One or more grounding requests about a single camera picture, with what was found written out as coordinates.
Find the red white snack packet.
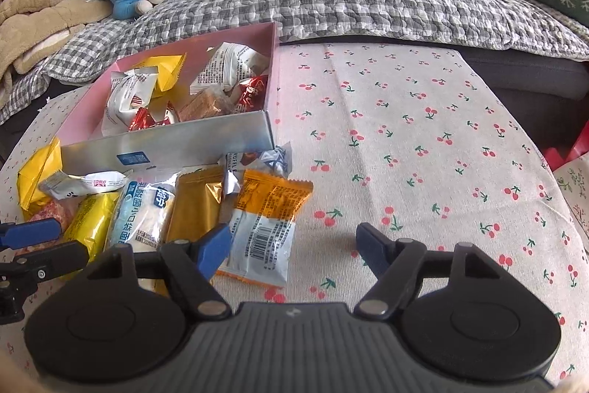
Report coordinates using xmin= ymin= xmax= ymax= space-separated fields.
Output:
xmin=230 ymin=75 xmax=268 ymax=113

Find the white text print packet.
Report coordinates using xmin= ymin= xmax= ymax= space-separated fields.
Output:
xmin=191 ymin=43 xmax=270 ymax=97

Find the white blue bread packet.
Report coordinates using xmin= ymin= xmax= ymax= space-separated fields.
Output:
xmin=106 ymin=174 xmax=178 ymax=283

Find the beige fleece jacket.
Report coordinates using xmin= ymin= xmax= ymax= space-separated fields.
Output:
xmin=0 ymin=0 xmax=113 ymax=76

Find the pinkish clear snack packet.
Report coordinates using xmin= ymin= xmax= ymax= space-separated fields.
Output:
xmin=28 ymin=197 xmax=74 ymax=237

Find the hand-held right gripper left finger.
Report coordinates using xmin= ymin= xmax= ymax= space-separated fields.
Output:
xmin=87 ymin=224 xmax=233 ymax=321

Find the red plastic stool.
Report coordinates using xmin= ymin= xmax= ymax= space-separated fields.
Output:
xmin=540 ymin=135 xmax=589 ymax=173

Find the floral cloth bag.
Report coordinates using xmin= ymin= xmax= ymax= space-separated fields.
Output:
xmin=552 ymin=158 xmax=589 ymax=237

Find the cherry print tablecloth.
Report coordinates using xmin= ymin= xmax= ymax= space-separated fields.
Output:
xmin=0 ymin=42 xmax=589 ymax=385

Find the white zigzag edge packet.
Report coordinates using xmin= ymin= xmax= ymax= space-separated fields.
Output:
xmin=101 ymin=71 xmax=157 ymax=133

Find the silver blue chocolate packet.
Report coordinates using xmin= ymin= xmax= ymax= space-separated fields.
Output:
xmin=225 ymin=142 xmax=293 ymax=179

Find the small yellow snack packet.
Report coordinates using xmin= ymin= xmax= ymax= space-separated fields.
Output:
xmin=62 ymin=193 xmax=118 ymax=265

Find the gold foil snack packet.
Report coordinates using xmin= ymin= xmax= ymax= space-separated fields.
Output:
xmin=163 ymin=165 xmax=240 ymax=246

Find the pink cardboard box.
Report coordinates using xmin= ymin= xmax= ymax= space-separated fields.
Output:
xmin=55 ymin=21 xmax=280 ymax=170

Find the orange snack packet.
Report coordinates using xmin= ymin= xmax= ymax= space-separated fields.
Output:
xmin=216 ymin=169 xmax=314 ymax=288

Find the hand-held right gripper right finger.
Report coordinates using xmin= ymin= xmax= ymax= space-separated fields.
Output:
xmin=353 ymin=224 xmax=500 ymax=320

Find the clear orange biscuit packet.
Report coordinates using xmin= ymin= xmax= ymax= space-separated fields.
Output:
xmin=177 ymin=87 xmax=235 ymax=122

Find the small red foil packet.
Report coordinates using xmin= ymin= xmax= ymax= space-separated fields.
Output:
xmin=129 ymin=108 xmax=162 ymax=131

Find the white paw print packet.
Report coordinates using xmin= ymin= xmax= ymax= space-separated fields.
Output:
xmin=39 ymin=171 xmax=127 ymax=198

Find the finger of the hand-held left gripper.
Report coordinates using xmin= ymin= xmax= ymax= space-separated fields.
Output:
xmin=0 ymin=241 xmax=89 ymax=283
xmin=0 ymin=218 xmax=63 ymax=251

